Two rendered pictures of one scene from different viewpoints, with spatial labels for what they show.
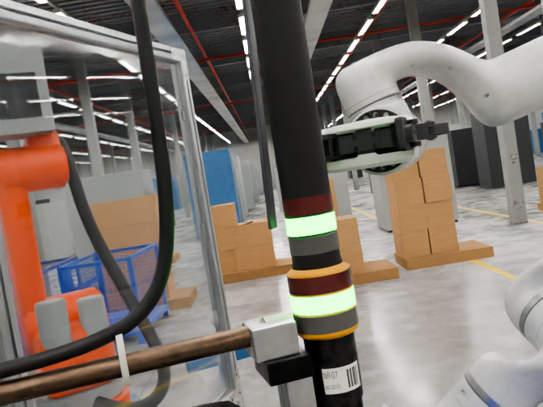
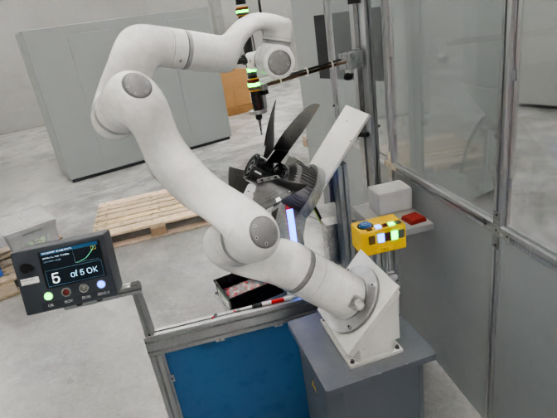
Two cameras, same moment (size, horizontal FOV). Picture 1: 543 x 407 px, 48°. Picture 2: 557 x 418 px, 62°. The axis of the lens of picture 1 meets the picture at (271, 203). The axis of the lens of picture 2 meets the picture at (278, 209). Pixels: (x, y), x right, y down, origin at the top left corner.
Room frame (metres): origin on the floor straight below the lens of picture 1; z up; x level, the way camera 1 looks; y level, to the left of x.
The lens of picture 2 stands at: (1.92, -0.85, 1.77)
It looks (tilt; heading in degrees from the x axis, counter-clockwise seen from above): 22 degrees down; 151
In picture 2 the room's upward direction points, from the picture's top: 9 degrees counter-clockwise
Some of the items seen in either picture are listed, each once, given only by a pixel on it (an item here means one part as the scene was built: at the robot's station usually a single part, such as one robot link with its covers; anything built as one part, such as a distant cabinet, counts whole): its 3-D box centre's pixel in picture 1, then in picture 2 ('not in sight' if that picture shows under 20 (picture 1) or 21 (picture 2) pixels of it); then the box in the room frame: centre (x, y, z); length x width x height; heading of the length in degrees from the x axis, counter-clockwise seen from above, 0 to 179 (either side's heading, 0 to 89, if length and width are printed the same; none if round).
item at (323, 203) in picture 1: (307, 204); not in sight; (0.41, -0.02, 1.62); 0.03 x 0.03 x 0.01
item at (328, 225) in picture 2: not in sight; (340, 239); (0.31, 0.37, 0.73); 0.15 x 0.09 x 0.22; 70
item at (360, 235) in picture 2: not in sight; (378, 236); (0.85, 0.13, 1.02); 0.16 x 0.10 x 0.11; 70
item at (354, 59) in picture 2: not in sight; (351, 60); (0.25, 0.58, 1.54); 0.10 x 0.07 x 0.09; 105
